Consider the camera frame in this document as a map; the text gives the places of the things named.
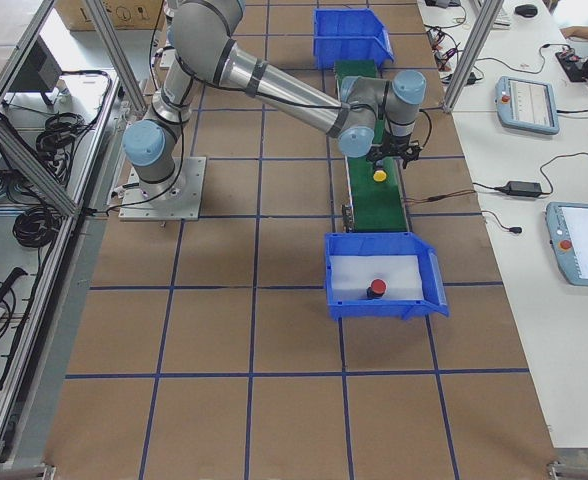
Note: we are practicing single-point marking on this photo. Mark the blue target bin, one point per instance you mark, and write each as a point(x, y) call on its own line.
point(394, 243)

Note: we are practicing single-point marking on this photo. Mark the white foam pad target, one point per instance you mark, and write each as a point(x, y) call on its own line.
point(351, 276)

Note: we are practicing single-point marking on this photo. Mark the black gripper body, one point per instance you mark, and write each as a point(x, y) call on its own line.
point(397, 145)

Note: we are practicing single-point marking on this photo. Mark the green conveyor belt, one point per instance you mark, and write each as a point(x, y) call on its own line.
point(373, 206)

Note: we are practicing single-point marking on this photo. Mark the blue source bin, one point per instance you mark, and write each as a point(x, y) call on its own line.
point(349, 34)

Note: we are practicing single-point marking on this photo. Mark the red push button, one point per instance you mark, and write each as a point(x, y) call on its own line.
point(376, 289)

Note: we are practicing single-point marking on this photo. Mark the cardboard box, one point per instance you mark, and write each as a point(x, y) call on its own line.
point(124, 14)

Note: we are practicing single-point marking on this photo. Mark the aluminium frame rail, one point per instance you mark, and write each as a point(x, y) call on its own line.
point(65, 99)

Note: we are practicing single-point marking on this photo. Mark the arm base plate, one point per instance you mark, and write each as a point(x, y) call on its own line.
point(170, 200)

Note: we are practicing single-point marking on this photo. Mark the yellow push button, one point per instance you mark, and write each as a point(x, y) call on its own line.
point(379, 174)

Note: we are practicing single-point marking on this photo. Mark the teach pendant tablet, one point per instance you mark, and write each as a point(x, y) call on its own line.
point(526, 105)

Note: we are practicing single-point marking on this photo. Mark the black computer mouse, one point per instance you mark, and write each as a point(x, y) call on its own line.
point(526, 10)

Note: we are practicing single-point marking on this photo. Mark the aluminium frame post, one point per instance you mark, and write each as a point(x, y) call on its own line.
point(471, 51)

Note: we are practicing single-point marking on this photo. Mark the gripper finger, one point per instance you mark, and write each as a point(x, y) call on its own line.
point(376, 158)
point(410, 154)

